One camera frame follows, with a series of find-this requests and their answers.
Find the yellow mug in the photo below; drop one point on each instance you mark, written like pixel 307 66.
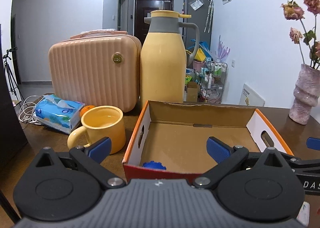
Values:
pixel 112 137

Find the clear plastic bag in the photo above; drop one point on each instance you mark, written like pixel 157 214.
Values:
pixel 196 4

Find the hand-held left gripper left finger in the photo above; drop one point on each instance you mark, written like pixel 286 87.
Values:
pixel 100 149

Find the blue scalloped lid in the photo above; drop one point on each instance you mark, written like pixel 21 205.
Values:
pixel 154 165

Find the yellow thermos jug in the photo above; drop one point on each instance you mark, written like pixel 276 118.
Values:
pixel 162 67

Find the orange round object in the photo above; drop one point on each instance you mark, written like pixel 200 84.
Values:
pixel 86 109

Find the white leaning board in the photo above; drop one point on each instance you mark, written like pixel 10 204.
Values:
pixel 251 96

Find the purple feather decoration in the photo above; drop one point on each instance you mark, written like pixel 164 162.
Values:
pixel 222 50

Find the pink ribbed suitcase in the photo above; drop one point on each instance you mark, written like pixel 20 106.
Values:
pixel 87 72

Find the small brown cardboard box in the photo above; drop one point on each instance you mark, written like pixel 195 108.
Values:
pixel 192 92

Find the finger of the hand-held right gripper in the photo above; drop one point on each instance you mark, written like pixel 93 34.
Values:
pixel 314 143
pixel 307 163

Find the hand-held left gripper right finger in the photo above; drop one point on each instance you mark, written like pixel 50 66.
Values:
pixel 218 149

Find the folded white umbrella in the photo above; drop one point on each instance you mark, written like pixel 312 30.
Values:
pixel 210 15

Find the grey refrigerator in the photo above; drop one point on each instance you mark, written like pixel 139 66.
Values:
pixel 197 17

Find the pink ceramic vase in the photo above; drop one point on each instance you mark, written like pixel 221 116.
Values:
pixel 305 97

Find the dark brown door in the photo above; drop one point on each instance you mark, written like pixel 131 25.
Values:
pixel 142 17

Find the red cardboard box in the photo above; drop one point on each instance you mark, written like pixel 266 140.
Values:
pixel 175 142

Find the black tripod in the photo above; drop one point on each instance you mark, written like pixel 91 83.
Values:
pixel 11 77

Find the blue tissue pack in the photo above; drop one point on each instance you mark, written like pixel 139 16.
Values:
pixel 55 115

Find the black paper bag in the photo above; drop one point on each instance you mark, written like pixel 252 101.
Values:
pixel 10 130

